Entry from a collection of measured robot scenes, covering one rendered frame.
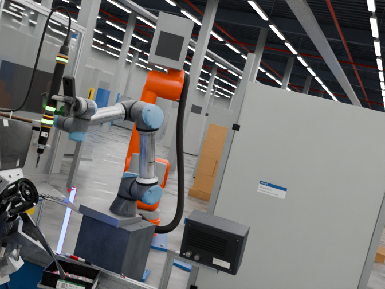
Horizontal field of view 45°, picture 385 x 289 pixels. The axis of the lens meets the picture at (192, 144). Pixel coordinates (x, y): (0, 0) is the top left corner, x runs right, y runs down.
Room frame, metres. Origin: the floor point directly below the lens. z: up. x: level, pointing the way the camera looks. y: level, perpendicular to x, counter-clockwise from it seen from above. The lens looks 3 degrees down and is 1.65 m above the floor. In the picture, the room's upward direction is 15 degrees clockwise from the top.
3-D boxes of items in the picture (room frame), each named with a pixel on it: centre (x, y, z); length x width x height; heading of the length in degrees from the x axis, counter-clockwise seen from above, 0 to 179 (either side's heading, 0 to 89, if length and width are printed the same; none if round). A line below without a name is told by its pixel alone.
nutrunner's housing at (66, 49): (1.83, 0.57, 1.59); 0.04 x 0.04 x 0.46
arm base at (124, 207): (2.56, 0.28, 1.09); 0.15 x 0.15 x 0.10
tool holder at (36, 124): (1.83, 0.58, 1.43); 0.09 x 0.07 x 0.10; 110
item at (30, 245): (1.89, 0.59, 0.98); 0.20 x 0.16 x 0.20; 75
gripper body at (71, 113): (1.94, 0.55, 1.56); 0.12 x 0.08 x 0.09; 165
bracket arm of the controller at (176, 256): (2.01, -0.13, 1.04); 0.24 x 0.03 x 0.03; 75
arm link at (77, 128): (2.10, 0.52, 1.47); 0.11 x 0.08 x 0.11; 48
